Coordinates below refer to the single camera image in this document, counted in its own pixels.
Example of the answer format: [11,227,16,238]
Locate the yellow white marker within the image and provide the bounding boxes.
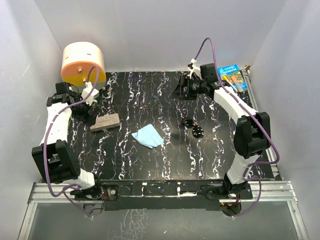
[222,75,238,93]

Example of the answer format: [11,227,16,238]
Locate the light blue cleaning cloth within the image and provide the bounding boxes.
[131,124,164,149]

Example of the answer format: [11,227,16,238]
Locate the black sunglasses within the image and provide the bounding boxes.
[181,117,204,139]

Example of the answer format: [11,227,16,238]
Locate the round mini drawer cabinet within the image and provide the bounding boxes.
[60,41,107,91]

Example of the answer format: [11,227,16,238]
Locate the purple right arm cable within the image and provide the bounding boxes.
[194,37,280,217]

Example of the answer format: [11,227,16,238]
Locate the grey glasses case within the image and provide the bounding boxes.
[90,113,120,132]

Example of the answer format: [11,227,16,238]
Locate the orange grey marker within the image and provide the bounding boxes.
[231,76,244,93]

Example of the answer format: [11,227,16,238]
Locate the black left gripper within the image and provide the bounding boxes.
[71,94,100,127]

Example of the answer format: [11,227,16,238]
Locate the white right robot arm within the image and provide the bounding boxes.
[171,59,271,199]

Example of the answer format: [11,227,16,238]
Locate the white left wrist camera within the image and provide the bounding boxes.
[81,81,100,106]

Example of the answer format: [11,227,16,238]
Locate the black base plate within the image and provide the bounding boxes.
[70,180,253,211]

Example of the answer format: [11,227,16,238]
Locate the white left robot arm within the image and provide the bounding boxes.
[31,82,104,200]

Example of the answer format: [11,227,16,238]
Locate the blue paperback book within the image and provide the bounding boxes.
[217,64,248,93]

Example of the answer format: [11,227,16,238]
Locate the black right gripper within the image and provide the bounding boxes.
[170,74,207,100]

